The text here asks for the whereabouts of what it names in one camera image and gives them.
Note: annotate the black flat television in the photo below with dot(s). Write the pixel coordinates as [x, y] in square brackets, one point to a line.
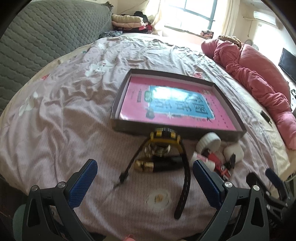
[288, 64]

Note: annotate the grey quilted headboard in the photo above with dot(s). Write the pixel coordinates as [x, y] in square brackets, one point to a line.
[44, 31]

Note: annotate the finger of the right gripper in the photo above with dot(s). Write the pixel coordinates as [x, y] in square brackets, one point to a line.
[259, 182]
[282, 189]

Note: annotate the white earbuds case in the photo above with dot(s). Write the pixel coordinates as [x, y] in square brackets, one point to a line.
[233, 149]

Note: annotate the folded clothes pile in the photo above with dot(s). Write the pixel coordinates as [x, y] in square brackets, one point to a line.
[138, 23]

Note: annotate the clear tape roll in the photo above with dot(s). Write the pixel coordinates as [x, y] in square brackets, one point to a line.
[158, 149]

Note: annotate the pink quilted duvet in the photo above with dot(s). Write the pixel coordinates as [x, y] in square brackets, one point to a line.
[260, 78]

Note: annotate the small dark lighter on bed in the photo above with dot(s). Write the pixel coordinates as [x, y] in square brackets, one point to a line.
[266, 117]

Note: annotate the pink floral bed sheet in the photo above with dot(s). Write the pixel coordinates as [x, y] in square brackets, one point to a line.
[53, 125]

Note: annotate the black hair claw clip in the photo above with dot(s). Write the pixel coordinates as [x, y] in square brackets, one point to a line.
[231, 163]

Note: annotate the white wall air conditioner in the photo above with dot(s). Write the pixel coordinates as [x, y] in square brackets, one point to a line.
[272, 20]

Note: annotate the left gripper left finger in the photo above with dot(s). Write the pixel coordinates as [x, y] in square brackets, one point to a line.
[50, 212]

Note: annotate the large white ribbed jar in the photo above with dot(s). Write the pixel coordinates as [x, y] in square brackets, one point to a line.
[210, 141]

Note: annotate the red lighter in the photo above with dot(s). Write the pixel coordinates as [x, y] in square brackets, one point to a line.
[220, 169]

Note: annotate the small white medicine bottle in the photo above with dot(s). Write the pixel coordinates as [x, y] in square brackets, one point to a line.
[210, 164]

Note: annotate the shallow grey cardboard box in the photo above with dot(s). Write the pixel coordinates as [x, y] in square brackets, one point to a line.
[141, 128]

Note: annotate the yellow black wristwatch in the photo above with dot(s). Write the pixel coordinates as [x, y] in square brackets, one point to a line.
[169, 136]

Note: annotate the window with dark frame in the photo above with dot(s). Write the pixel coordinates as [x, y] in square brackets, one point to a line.
[191, 15]

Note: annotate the pink and blue book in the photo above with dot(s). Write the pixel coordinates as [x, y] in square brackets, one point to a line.
[152, 100]

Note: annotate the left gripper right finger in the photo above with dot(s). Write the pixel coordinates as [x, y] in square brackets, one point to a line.
[240, 212]

